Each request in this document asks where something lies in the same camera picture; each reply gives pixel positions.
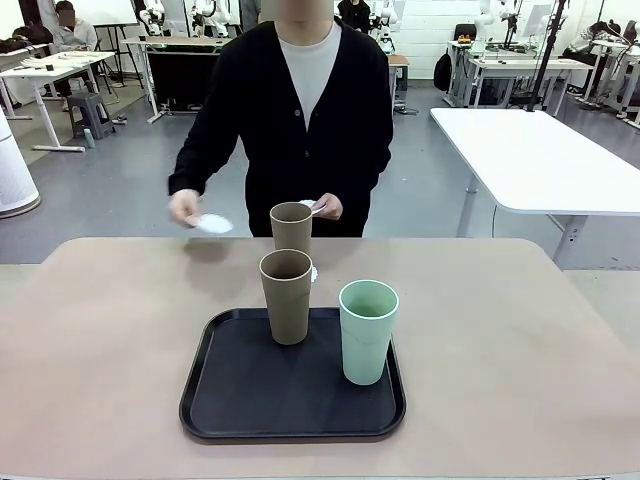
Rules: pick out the person's left hand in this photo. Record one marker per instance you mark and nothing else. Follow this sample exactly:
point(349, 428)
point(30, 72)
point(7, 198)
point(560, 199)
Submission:
point(334, 209)

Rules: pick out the person's right hand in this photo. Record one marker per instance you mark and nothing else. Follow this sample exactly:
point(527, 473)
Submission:
point(185, 207)

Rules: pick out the white scalloped paper coaster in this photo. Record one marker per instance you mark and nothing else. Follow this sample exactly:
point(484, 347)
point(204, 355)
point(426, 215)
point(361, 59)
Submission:
point(309, 203)
point(215, 224)
point(315, 276)

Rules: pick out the brown tall cup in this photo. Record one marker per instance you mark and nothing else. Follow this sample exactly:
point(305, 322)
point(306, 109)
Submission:
point(292, 232)
point(290, 310)

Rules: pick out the mint green tall cup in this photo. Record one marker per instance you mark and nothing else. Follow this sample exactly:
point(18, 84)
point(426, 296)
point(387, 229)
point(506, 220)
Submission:
point(367, 350)

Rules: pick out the person's right forearm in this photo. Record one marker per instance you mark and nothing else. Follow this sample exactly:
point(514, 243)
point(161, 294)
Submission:
point(195, 160)

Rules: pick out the person's left forearm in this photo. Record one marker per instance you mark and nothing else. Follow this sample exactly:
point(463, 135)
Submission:
point(372, 170)

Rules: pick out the person in black cardigan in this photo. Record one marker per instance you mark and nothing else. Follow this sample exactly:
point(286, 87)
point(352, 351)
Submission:
point(280, 125)

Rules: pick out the small green bottle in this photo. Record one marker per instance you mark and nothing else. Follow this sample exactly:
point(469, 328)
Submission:
point(89, 139)

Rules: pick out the desk with black panel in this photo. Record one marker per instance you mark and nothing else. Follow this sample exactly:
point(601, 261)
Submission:
point(180, 75)

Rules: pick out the grey plastic stool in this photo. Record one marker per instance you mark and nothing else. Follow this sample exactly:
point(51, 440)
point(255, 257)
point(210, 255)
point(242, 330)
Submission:
point(90, 105)

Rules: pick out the small wooden-top table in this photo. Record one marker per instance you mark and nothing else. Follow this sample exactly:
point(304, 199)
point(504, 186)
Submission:
point(399, 60)

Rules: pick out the white cylindrical air purifier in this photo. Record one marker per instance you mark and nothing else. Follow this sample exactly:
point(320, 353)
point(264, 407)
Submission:
point(15, 175)

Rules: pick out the black backpack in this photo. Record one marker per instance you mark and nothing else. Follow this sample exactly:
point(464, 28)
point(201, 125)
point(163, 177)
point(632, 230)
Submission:
point(442, 72)

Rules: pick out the black plastic tray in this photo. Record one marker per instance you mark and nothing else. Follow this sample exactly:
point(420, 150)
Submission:
point(280, 395)

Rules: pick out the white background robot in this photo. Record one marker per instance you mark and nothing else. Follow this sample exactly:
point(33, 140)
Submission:
point(385, 20)
point(152, 15)
point(210, 12)
point(485, 17)

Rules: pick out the standing person in black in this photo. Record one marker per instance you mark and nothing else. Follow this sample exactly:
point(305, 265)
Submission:
point(355, 14)

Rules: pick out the standing person in grey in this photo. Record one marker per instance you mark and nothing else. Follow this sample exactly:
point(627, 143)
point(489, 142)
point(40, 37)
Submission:
point(248, 12)

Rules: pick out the white desk with coloured toys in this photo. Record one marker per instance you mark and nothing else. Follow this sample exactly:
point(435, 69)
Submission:
point(457, 45)

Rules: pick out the white desk with items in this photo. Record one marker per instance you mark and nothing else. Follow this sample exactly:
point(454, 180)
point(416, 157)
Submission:
point(30, 72)

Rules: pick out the whiteboard on easel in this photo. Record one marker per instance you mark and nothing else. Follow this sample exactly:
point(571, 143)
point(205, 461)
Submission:
point(117, 12)

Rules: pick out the seated person in grey hoodie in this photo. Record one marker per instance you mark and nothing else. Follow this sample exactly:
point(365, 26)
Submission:
point(75, 32)

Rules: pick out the large white table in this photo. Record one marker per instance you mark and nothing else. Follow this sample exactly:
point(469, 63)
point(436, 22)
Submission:
point(540, 160)

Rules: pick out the long white background desk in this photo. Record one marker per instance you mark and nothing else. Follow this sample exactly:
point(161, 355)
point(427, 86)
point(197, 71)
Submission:
point(525, 64)

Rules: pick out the black tripod stand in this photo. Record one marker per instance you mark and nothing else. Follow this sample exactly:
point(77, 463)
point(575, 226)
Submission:
point(545, 55)

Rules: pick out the white computer monitor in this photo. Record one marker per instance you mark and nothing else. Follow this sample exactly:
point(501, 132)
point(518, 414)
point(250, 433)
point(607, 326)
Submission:
point(537, 20)

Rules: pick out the seated person in patterned top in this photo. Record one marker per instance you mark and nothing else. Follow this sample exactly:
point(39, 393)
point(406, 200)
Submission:
point(595, 35)

